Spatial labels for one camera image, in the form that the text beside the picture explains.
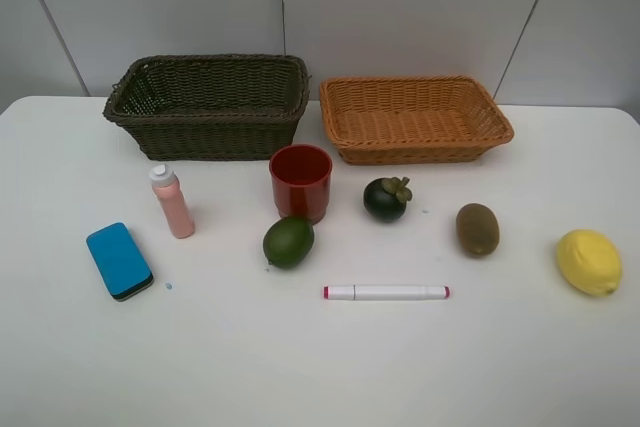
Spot green lime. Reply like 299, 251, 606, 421
262, 216, 315, 269

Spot dark mangosteen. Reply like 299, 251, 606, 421
363, 177, 413, 223

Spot white marker pink caps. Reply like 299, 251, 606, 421
323, 284, 451, 301

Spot brown kiwi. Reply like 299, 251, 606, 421
455, 203, 500, 257

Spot yellow lemon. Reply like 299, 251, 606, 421
555, 229, 623, 297

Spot red plastic cup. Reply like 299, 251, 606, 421
269, 144, 333, 224

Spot orange wicker basket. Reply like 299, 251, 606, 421
319, 76, 514, 165

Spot dark brown wicker basket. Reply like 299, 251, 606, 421
103, 54, 309, 161

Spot pink bottle white cap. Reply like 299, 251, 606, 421
149, 164, 195, 239

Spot blue whiteboard eraser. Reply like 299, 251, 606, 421
86, 222, 154, 301

